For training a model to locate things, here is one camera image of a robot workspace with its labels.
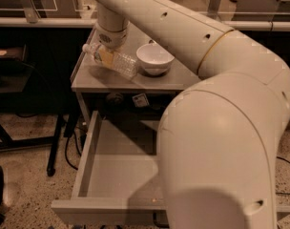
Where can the white horizontal rail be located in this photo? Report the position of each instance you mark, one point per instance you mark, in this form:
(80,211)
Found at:
(89,23)

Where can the grey metal counter cabinet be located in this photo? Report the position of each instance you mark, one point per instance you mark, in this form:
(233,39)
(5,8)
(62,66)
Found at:
(89,79)

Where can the small white tag box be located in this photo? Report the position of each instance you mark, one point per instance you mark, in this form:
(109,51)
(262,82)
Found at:
(140,100)

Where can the dark round object under counter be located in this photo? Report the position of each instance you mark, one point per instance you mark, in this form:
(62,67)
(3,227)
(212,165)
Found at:
(114,100)

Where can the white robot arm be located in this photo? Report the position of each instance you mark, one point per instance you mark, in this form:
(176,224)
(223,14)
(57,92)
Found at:
(233,68)

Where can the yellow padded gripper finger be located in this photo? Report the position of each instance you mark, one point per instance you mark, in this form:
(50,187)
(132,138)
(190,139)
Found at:
(107,57)

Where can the black table leg frame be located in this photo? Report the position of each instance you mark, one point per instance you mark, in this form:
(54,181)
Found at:
(8,144)

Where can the grey open top drawer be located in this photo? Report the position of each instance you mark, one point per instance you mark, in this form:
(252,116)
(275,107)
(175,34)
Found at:
(113,175)

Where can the clear plastic water bottle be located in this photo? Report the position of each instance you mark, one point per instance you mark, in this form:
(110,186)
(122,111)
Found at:
(123,63)

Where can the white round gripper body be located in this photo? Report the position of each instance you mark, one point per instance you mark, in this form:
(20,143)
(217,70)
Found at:
(109,39)

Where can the white ceramic bowl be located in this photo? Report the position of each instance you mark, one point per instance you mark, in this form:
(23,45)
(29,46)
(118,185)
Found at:
(153,59)

